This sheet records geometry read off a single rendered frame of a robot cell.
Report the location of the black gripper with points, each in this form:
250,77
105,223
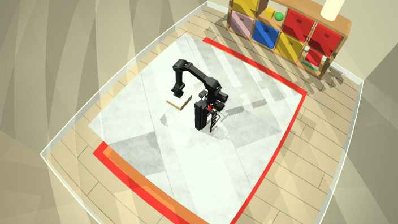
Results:
215,103

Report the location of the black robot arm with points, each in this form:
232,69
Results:
212,85

